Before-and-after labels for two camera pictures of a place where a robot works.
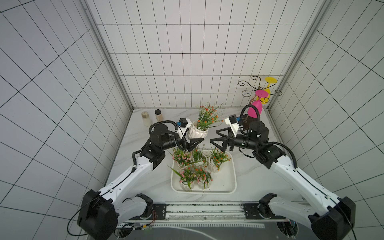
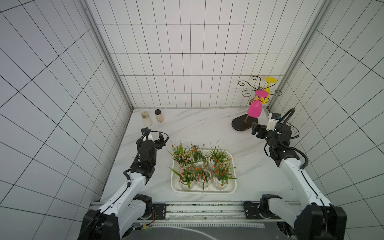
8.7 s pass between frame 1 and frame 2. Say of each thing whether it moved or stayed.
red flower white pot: stayed
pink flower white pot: stayed
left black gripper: moved
